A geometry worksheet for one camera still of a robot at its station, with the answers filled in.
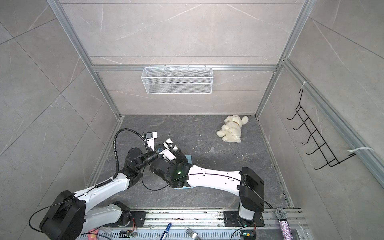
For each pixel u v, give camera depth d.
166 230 0.70
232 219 0.74
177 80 1.01
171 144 0.71
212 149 0.99
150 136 0.69
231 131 0.97
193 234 0.68
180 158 0.65
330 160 0.59
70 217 0.40
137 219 0.74
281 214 0.71
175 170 0.54
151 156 0.67
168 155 0.63
